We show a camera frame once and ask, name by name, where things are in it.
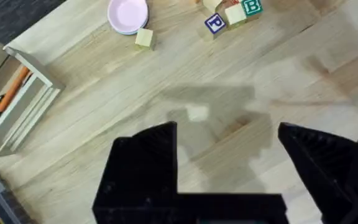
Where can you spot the plain wooden toy block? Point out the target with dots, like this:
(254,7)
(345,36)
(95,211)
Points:
(145,38)
(212,4)
(235,15)

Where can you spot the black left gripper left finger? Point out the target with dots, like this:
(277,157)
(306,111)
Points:
(141,174)

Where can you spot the toy block blue letter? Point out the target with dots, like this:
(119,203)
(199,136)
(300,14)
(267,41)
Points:
(215,23)

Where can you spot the white shelf frame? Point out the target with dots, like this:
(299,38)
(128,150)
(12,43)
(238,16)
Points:
(36,70)

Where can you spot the toy block green letter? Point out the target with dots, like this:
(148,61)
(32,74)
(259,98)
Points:
(251,7)

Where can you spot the pink plate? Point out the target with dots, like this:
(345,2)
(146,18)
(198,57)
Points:
(127,14)

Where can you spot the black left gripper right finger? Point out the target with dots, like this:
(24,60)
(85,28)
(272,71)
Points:
(325,168)

